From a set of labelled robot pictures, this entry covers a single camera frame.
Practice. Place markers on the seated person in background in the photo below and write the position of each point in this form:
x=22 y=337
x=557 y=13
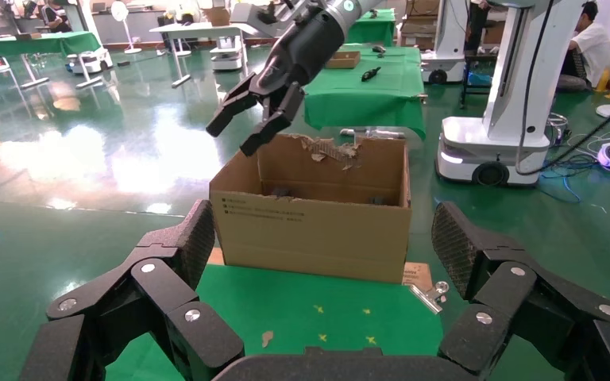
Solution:
x=55 y=16

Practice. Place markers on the seated person in white shirt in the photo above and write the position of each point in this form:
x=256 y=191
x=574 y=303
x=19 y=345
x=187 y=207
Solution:
x=589 y=42

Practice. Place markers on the long green-clothed table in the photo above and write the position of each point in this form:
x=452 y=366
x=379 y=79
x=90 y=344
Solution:
x=47 y=43

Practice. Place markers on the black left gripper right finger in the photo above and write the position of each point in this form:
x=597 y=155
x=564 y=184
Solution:
x=499 y=279

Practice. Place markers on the green-clothed background table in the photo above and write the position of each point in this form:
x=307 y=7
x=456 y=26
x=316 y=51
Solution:
x=378 y=100

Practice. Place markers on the brown box on table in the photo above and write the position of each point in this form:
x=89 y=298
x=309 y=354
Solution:
x=215 y=16

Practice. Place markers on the black hand tool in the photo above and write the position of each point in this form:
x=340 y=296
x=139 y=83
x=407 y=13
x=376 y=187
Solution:
x=371 y=74

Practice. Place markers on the low white robot base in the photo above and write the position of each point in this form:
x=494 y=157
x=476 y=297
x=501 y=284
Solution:
x=89 y=60

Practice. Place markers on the small black object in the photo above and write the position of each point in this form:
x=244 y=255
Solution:
x=378 y=50

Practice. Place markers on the green table cloth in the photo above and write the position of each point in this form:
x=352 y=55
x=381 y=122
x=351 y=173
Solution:
x=294 y=294

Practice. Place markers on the small brown cardboard scrap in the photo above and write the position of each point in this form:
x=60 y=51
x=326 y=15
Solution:
x=267 y=339

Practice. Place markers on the stacked brown cartons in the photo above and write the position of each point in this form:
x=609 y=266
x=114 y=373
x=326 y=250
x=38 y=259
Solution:
x=421 y=31

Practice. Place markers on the shallow cardboard box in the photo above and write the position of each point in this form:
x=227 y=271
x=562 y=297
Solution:
x=343 y=60

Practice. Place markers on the silver binder clip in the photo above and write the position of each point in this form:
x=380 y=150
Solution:
x=426 y=301

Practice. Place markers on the large open cardboard carton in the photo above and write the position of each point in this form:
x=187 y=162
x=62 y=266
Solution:
x=310 y=236

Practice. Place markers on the black stool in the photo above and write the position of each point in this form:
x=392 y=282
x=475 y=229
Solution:
x=476 y=55

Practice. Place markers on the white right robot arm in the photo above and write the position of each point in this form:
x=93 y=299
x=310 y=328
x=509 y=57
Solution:
x=357 y=6

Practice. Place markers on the white standing fan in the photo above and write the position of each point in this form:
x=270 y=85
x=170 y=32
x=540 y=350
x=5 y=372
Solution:
x=120 y=10

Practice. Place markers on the large white wheeled robot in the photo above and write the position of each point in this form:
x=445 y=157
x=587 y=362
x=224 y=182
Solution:
x=494 y=147

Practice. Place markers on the white work table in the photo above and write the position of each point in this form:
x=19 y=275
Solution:
x=199 y=29

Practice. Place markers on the white metal table frame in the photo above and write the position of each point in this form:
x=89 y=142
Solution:
x=378 y=133

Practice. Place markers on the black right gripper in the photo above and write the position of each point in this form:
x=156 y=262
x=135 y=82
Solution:
x=305 y=47

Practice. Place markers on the standing person in dark clothes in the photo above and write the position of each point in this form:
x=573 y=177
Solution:
x=477 y=23

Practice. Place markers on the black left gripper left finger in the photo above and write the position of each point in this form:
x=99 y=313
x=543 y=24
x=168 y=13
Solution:
x=199 y=342

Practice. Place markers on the white robot with column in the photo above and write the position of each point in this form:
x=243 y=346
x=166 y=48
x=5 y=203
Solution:
x=447 y=31

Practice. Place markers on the distant green-clothed table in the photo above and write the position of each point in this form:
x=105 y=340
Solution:
x=373 y=29

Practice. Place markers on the small white robot base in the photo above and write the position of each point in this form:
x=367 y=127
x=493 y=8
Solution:
x=228 y=58

